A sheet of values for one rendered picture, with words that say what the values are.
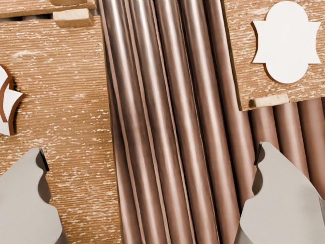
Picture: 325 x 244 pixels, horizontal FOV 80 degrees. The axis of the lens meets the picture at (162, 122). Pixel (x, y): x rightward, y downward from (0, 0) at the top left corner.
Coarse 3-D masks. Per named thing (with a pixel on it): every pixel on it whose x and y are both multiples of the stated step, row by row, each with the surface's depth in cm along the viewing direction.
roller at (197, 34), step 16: (192, 0) 36; (192, 16) 36; (192, 32) 37; (192, 48) 37; (208, 48) 37; (192, 64) 38; (208, 64) 37; (208, 80) 36; (208, 96) 37; (208, 112) 37; (208, 128) 37; (224, 128) 38; (208, 144) 38; (224, 144) 37; (208, 160) 39; (224, 160) 37; (224, 176) 37; (224, 192) 37; (224, 208) 37; (224, 224) 37; (224, 240) 38
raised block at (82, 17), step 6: (54, 12) 31; (60, 12) 31; (66, 12) 31; (72, 12) 31; (78, 12) 31; (84, 12) 31; (54, 18) 31; (60, 18) 31; (66, 18) 31; (72, 18) 31; (78, 18) 31; (84, 18) 31; (90, 18) 32; (60, 24) 32; (66, 24) 33; (72, 24) 33; (78, 24) 33; (84, 24) 33; (90, 24) 33
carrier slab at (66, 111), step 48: (0, 48) 33; (48, 48) 34; (96, 48) 34; (48, 96) 34; (96, 96) 34; (0, 144) 33; (48, 144) 34; (96, 144) 34; (96, 192) 34; (96, 240) 34
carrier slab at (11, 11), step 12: (0, 0) 33; (12, 0) 33; (24, 0) 33; (36, 0) 33; (48, 0) 34; (0, 12) 33; (12, 12) 33; (24, 12) 34; (36, 12) 34; (48, 12) 35
